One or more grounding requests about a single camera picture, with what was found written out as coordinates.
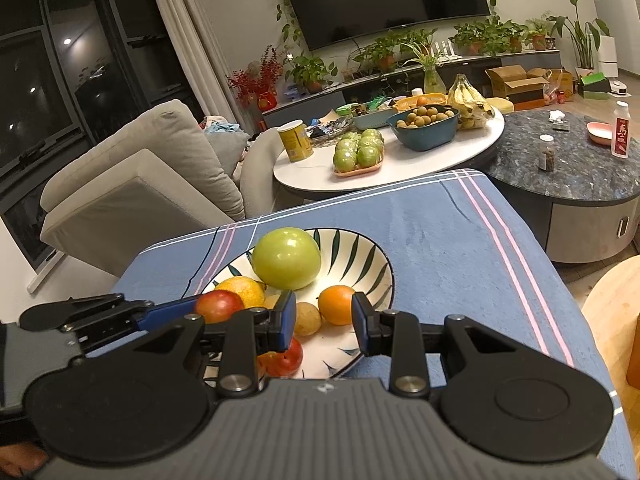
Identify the pink dish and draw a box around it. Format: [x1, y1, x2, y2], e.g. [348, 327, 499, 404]
[585, 121, 614, 147]

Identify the blue bowl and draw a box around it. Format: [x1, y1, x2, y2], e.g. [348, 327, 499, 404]
[387, 108, 460, 152]

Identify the white striped bowl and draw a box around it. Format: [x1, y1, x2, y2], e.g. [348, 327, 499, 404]
[199, 228, 396, 383]

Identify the cardboard box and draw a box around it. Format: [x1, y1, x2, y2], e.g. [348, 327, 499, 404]
[485, 64, 552, 112]

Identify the orange basket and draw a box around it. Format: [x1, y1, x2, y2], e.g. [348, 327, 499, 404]
[392, 92, 447, 112]

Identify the yellow citrus fruit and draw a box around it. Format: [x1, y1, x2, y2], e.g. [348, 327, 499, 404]
[215, 276, 266, 309]

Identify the person's left hand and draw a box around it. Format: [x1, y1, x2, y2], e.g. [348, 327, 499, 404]
[0, 443, 49, 479]

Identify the black television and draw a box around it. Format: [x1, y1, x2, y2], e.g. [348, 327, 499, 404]
[287, 0, 492, 52]

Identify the potted green plant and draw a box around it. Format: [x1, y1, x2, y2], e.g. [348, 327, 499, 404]
[356, 34, 402, 74]
[499, 19, 527, 54]
[525, 16, 552, 52]
[451, 19, 502, 57]
[286, 54, 337, 95]

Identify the beige sofa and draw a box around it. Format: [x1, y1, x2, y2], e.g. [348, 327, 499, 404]
[39, 99, 247, 277]

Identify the tall leafy plant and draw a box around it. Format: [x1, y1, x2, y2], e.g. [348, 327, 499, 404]
[546, 0, 612, 69]

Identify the hanging vine plant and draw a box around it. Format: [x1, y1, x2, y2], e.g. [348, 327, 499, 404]
[264, 0, 302, 62]

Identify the green box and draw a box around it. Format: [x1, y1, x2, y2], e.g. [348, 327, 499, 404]
[579, 72, 609, 94]

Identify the beige curtain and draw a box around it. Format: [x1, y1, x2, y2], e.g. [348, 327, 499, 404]
[144, 0, 222, 127]

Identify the white round table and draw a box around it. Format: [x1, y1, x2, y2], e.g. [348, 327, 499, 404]
[273, 104, 506, 202]

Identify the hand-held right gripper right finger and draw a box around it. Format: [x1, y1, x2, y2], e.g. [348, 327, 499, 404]
[351, 292, 508, 397]

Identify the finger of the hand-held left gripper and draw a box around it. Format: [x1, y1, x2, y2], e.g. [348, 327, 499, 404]
[18, 293, 202, 357]

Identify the wooden stool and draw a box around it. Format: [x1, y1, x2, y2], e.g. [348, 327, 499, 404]
[581, 254, 640, 403]

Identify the dark glass window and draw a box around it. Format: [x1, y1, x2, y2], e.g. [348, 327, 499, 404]
[0, 0, 202, 272]

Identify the pile of longans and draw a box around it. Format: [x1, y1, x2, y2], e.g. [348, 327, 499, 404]
[395, 104, 454, 130]

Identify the red apple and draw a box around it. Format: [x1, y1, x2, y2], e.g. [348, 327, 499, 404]
[257, 337, 305, 379]
[194, 289, 246, 325]

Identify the grey television cabinet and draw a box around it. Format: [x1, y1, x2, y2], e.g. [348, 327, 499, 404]
[261, 49, 562, 128]

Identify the yellow can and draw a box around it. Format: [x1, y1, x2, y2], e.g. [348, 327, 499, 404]
[277, 119, 315, 163]

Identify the bunch of bananas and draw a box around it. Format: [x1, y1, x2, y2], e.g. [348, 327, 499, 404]
[446, 73, 497, 130]

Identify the large green apple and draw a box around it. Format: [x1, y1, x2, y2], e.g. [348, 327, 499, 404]
[251, 227, 322, 291]

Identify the orange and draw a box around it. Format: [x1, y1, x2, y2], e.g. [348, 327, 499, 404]
[318, 284, 357, 326]

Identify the blue striped tablecloth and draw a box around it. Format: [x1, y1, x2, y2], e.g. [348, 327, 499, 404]
[87, 168, 632, 480]

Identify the red flower bouquet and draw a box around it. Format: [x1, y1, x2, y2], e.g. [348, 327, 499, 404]
[226, 46, 284, 107]

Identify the pile of green apples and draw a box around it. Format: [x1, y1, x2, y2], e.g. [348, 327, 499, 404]
[333, 128, 386, 171]

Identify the white air purifier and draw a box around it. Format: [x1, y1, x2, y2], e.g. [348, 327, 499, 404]
[597, 35, 621, 79]

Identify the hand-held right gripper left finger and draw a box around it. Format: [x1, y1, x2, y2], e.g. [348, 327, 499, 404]
[134, 290, 298, 394]

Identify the dark marble round table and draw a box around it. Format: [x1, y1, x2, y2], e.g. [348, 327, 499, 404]
[484, 109, 640, 264]

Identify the glass vase with plant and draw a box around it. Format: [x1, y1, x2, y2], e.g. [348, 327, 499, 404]
[401, 40, 447, 95]

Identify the teal tray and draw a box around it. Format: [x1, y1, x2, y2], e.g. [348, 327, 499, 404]
[352, 105, 397, 131]

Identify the small glass jar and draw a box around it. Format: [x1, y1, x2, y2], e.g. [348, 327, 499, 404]
[537, 135, 555, 172]

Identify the white bottle red label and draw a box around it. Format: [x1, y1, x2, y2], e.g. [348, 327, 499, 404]
[610, 101, 632, 159]

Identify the grey pillow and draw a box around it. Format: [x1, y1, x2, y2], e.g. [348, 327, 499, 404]
[206, 129, 251, 187]

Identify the pink tray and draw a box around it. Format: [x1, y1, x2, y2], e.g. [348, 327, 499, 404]
[333, 157, 385, 179]

